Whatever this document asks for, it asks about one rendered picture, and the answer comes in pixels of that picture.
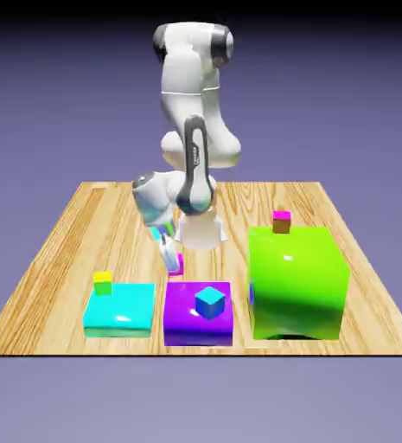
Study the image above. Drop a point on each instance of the large green box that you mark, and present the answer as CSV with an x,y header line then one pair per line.
x,y
297,280

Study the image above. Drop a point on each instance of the small yellow cube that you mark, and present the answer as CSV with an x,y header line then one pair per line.
x,y
102,283

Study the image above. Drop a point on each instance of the large purple box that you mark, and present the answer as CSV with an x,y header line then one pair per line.
x,y
186,322

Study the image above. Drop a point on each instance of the small magenta cube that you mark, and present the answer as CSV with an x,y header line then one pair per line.
x,y
281,221
179,265

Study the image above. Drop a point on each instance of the large cyan box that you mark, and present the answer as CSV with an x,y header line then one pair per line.
x,y
121,304

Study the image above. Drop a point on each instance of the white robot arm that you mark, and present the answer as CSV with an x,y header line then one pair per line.
x,y
186,104

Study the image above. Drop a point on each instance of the small cyan cube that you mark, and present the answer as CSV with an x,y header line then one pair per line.
x,y
210,303

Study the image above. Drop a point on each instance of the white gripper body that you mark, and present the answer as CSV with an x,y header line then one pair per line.
x,y
169,253

